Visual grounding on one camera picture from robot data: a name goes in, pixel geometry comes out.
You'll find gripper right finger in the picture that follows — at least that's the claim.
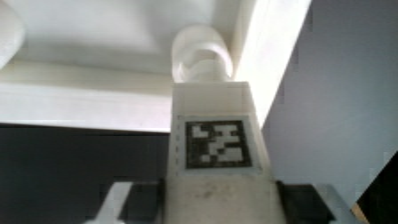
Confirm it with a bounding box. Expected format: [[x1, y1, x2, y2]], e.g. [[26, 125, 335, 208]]
[[278, 181, 356, 224]]

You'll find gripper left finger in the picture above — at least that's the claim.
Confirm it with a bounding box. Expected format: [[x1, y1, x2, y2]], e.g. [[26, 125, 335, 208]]
[[88, 181, 164, 224]]

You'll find white leg with tag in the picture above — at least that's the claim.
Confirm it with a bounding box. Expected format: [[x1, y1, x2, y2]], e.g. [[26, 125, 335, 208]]
[[164, 25, 289, 224]]

